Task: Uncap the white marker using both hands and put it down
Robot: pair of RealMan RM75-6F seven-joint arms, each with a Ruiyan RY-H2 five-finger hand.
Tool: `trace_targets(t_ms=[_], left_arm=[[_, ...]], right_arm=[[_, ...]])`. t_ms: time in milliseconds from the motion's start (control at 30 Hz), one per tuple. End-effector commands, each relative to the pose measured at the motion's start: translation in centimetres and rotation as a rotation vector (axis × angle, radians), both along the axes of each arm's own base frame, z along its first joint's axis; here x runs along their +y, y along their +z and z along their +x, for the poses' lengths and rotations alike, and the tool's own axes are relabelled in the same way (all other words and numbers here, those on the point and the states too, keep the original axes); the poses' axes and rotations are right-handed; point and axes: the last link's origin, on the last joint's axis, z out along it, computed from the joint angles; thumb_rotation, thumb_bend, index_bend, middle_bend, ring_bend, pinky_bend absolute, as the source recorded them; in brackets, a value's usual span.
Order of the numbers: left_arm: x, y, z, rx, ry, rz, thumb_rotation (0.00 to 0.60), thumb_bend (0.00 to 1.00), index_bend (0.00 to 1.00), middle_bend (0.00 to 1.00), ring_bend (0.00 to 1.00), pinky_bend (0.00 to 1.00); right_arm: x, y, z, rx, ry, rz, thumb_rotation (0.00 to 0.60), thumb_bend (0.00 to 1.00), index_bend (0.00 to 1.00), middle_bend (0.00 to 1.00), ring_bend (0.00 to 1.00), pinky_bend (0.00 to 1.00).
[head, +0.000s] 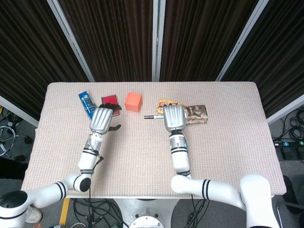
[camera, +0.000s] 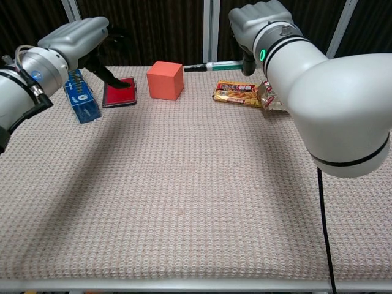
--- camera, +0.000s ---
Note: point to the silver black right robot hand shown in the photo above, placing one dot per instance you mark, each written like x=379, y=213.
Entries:
x=257, y=16

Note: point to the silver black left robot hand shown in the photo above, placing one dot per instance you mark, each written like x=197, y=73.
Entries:
x=76, y=38

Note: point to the white green marker pen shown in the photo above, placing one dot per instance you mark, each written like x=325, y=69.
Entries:
x=225, y=65

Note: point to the black marker cap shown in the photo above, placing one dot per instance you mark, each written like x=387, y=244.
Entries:
x=195, y=67

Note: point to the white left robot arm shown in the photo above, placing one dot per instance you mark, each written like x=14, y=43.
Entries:
x=18, y=95

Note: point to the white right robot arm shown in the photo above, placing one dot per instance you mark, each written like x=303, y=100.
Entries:
x=337, y=101

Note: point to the dark partition panel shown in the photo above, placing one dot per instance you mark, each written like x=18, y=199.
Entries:
x=159, y=30
x=27, y=21
x=315, y=18
x=372, y=27

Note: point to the blue long box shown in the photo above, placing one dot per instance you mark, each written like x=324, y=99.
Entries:
x=82, y=101

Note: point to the red card case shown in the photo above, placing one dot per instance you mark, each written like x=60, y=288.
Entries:
x=119, y=95

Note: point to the orange snack packet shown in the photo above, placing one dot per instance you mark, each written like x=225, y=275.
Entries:
x=237, y=93

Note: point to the gold snack packet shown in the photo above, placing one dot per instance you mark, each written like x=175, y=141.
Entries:
x=272, y=101

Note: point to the orange cube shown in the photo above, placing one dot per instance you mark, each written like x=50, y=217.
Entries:
x=163, y=81

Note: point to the beige woven table cloth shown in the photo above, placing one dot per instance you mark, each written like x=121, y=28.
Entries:
x=183, y=183

